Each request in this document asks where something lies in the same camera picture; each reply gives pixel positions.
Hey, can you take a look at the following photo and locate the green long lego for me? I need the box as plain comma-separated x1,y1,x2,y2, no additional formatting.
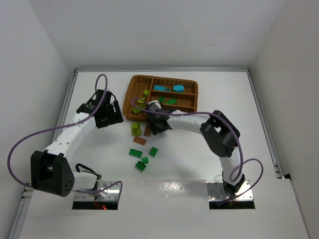
166,98,177,105

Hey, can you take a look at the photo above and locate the green square lego brick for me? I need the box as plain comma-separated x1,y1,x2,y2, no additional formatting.
149,147,158,157

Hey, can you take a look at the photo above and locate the cyan rectangular lego brick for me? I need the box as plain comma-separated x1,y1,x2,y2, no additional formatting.
154,85,165,91

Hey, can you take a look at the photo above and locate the green sloped lego brick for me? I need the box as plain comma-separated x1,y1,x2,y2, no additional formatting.
141,157,149,164

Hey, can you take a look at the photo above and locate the cyan oval lego piece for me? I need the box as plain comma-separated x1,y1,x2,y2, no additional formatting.
173,85,184,93

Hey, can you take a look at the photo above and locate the green lego brick bottom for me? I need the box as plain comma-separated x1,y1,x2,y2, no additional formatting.
135,161,147,171

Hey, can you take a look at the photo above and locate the lime green lego brick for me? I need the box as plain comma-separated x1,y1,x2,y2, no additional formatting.
132,107,143,115

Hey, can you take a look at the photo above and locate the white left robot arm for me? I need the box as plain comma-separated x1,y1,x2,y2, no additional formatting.
30,90,123,197

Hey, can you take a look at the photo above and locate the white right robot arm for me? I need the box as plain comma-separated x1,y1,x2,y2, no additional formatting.
144,109,245,197

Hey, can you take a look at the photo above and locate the brown lego brick flat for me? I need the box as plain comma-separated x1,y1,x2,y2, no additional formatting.
133,136,147,145

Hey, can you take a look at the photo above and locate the brown wicker divided basket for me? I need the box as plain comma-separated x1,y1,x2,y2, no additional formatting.
123,75,198,122

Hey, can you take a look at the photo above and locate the green long lego brick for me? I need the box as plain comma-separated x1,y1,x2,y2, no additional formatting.
129,148,143,158

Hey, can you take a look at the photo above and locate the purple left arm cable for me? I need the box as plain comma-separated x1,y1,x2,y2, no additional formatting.
6,73,123,197

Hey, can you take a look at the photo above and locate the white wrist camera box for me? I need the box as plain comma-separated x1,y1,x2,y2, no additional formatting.
146,100,161,112

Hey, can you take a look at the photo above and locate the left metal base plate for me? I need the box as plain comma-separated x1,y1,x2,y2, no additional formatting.
74,180,122,202

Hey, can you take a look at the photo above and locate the metal base plate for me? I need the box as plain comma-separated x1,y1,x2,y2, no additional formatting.
74,180,122,202
206,181,254,202

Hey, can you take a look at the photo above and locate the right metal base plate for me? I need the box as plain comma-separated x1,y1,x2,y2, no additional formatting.
206,181,254,202

